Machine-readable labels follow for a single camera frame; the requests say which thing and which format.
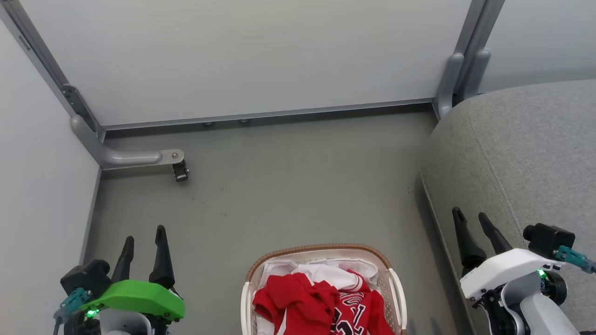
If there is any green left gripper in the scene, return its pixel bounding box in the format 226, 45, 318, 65
79, 225, 185, 324

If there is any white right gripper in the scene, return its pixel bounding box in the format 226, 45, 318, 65
452, 207, 567, 301

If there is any red and white jersey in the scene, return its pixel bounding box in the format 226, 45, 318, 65
252, 263, 397, 335

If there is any grey fabric sofa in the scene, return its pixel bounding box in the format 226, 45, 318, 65
414, 79, 596, 335

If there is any white plastic laundry basket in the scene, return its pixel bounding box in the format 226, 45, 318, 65
240, 243, 408, 335

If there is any grey curved partition foot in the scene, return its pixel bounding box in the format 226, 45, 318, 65
70, 114, 185, 171

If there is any white basket liner cloth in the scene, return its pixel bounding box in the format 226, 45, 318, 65
257, 258, 380, 335

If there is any teal left camera connector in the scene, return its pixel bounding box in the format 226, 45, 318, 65
53, 288, 92, 324

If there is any teal camera connector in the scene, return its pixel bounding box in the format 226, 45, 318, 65
555, 245, 596, 275
53, 288, 92, 324

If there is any teal right camera connector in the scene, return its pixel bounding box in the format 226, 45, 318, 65
555, 245, 596, 275

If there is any grey partition bottom rail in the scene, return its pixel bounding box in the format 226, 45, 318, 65
100, 97, 436, 132

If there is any grey partition frame post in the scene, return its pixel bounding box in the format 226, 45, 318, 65
0, 0, 104, 136
454, 0, 506, 105

